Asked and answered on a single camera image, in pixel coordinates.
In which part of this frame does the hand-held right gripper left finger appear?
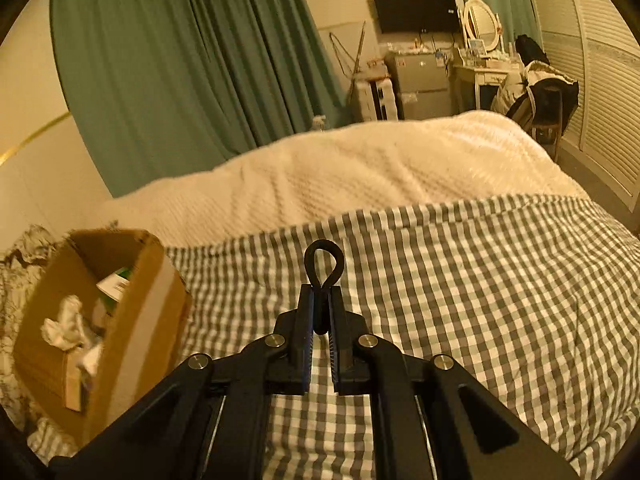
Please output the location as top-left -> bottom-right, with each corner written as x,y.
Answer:
50,284 -> 316,480

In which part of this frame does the grey checked bedsheet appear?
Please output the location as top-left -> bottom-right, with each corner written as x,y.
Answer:
27,195 -> 640,480

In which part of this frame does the cardboard box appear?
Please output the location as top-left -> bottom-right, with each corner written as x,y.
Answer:
12,229 -> 193,446

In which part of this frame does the beige jacket on chair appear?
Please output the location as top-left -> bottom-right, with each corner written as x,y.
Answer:
490,60 -> 581,136

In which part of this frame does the green white box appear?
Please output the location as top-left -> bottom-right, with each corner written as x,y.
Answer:
97,267 -> 136,303

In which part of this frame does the floral quilt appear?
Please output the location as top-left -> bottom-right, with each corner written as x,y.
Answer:
0,225 -> 66,431

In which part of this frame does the wooden chair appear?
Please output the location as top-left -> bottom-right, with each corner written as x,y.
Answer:
530,85 -> 576,156

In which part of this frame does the black bag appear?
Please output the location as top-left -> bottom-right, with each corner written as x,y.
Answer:
515,35 -> 551,66

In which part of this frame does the white oval mirror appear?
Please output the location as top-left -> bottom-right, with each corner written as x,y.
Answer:
462,0 -> 503,53

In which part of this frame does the small grey fridge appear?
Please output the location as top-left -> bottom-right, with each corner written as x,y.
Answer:
385,52 -> 453,121

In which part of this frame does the wide green curtain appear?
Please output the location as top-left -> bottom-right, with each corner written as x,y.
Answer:
50,0 -> 351,198

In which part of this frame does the white tissue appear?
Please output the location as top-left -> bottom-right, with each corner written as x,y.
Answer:
41,295 -> 87,351

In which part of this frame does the wooden broom stick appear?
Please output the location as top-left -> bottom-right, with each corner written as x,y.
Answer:
350,22 -> 366,86

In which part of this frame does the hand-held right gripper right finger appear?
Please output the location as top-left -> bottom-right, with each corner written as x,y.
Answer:
327,285 -> 581,480

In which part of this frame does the white textured blanket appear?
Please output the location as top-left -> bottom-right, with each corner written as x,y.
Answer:
95,110 -> 588,248

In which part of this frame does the white louvred wardrobe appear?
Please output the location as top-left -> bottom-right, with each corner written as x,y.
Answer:
520,0 -> 640,201

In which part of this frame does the black hair tie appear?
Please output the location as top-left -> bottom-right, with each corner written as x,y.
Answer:
304,240 -> 346,291

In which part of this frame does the black television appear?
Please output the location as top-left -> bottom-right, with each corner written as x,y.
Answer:
371,0 -> 460,35

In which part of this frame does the white dressing table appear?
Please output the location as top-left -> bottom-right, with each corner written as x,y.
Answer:
452,55 -> 526,111

